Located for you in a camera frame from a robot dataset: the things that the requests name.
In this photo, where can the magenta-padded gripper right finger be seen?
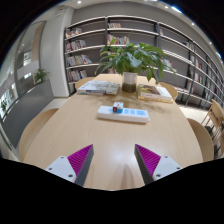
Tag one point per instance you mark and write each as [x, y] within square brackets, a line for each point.
[163, 166]

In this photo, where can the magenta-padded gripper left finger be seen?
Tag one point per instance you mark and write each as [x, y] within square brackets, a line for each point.
[63, 166]

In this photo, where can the small white charger block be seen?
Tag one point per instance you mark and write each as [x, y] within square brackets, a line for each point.
[117, 107]

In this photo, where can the white power strip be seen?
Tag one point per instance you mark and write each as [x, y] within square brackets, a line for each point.
[128, 115]

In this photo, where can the photo-cover book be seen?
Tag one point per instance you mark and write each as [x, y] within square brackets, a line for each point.
[153, 91]

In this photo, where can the grey-white book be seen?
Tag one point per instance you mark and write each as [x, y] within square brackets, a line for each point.
[98, 87]

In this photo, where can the green potted plant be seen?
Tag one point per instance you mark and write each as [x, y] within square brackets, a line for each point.
[129, 80]

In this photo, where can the small background potted plant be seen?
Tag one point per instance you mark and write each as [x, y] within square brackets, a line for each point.
[40, 75]

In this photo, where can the grey bookshelf unit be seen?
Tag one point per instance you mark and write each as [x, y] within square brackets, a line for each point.
[90, 40]

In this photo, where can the ceiling lights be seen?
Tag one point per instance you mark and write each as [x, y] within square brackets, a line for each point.
[176, 9]

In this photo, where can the wooden frame chair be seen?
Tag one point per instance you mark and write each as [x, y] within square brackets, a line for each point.
[220, 140]
[216, 113]

